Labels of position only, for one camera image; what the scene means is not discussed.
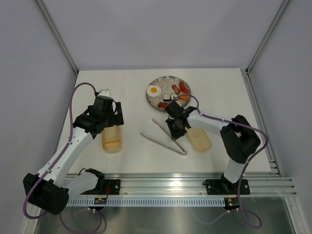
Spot beige lunch box base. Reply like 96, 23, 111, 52
101, 126, 122, 154

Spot metal tongs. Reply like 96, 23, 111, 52
139, 118, 187, 156

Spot red bacon slice toy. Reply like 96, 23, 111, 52
157, 102, 168, 108

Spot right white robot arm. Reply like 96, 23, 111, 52
165, 103, 260, 195

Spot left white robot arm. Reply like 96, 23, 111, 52
23, 98, 124, 215

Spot beige lunch box lid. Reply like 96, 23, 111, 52
186, 128, 212, 153

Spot left sushi roll piece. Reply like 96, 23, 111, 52
163, 94, 171, 102

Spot red sausage toy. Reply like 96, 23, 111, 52
179, 81, 189, 94

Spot round speckled grey plate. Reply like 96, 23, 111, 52
146, 76, 191, 112

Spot toy fried egg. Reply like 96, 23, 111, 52
146, 85, 161, 98

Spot left circuit board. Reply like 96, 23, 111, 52
94, 197, 107, 205

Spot circuit board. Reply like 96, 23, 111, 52
94, 197, 107, 205
224, 198, 240, 211

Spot right circuit board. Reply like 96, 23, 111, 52
224, 198, 240, 211

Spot right black camera box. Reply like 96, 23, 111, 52
165, 101, 188, 119

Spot black camera box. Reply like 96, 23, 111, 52
93, 96, 114, 113
165, 101, 188, 119

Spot left black camera box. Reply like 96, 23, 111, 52
93, 96, 114, 113

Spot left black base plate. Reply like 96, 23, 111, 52
97, 179, 121, 195

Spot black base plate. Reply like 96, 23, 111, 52
202, 179, 251, 195
97, 179, 121, 195

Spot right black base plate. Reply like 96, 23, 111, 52
202, 179, 251, 195

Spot white slotted cable duct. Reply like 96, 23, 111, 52
67, 197, 225, 207

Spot right side aluminium rail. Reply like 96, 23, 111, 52
240, 68, 283, 177

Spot aluminium rail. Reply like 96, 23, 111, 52
240, 68, 283, 177
105, 173, 297, 197

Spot aluminium front rail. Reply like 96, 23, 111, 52
105, 173, 297, 197

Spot left aluminium frame post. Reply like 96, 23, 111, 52
35, 0, 79, 77

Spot aluminium frame post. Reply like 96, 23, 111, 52
245, 0, 292, 75
35, 0, 79, 77

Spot right aluminium frame post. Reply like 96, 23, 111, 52
245, 0, 292, 75

